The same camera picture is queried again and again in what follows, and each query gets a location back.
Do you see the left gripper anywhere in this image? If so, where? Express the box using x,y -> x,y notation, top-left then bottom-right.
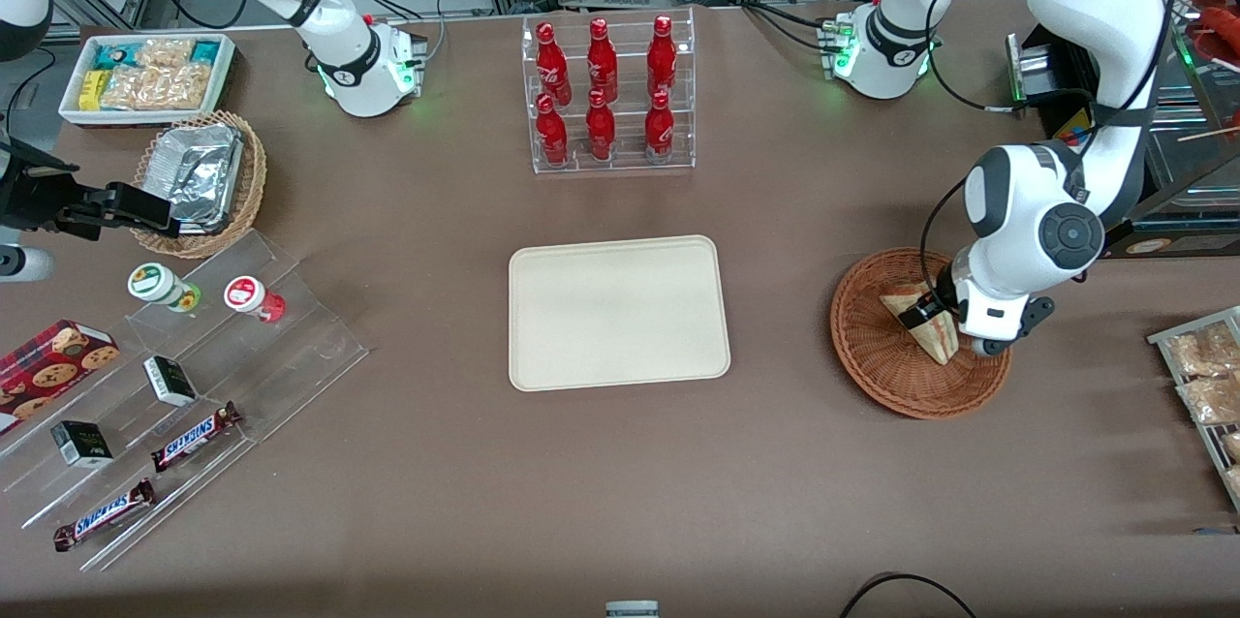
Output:
899,255 -> 1058,356

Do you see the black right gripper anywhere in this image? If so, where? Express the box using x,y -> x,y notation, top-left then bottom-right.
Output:
0,145 -> 185,242

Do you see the triangular sandwich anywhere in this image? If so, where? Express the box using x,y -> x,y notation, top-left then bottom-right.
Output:
880,281 -> 960,366

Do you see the round brown wicker basket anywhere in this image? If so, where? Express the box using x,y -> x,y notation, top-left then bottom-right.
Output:
830,248 -> 1013,420

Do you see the light wicker basket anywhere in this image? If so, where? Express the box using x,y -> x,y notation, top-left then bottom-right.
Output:
133,110 -> 268,260

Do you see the tray of packaged snacks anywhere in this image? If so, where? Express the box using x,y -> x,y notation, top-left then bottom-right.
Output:
1148,306 -> 1240,512

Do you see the beige rectangular tray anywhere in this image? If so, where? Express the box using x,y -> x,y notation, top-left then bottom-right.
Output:
509,235 -> 731,392

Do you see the aluminium foil container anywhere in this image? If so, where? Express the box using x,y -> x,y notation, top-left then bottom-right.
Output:
145,124 -> 245,236

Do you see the green lid white cup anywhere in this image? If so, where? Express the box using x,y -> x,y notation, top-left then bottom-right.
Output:
127,263 -> 202,313

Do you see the white plastic snack bin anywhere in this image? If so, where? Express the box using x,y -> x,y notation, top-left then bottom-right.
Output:
58,33 -> 236,127

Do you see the clear cracker bag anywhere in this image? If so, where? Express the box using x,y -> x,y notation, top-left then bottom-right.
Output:
136,39 -> 195,69
100,64 -> 214,111

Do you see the red lid white cup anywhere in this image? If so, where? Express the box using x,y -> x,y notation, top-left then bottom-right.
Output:
223,275 -> 287,324

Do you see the small black box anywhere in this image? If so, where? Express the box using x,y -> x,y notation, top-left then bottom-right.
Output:
50,420 -> 114,469
143,355 -> 199,408

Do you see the red cookie box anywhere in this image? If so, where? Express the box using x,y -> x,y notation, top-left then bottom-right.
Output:
0,320 -> 121,435

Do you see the clear acrylic stepped display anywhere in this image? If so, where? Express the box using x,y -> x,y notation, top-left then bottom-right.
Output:
0,229 -> 369,572

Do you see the brown Snickers bar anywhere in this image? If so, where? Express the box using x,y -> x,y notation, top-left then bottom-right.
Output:
150,402 -> 243,474
53,479 -> 157,553

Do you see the silver box with green light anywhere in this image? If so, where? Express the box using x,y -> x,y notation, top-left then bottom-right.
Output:
1006,34 -> 1052,108

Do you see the black food warmer appliance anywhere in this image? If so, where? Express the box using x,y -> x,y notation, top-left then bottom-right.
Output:
1007,0 -> 1240,261

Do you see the red cola bottle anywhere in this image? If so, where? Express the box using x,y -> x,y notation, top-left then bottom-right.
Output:
647,15 -> 678,98
586,89 -> 617,162
586,17 -> 619,104
536,21 -> 573,108
536,93 -> 570,167
644,90 -> 675,162

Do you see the clear acrylic bottle rack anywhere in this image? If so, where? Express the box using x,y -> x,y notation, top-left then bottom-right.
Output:
521,6 -> 697,175

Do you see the black looped cable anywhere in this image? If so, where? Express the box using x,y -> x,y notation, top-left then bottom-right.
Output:
838,572 -> 979,618

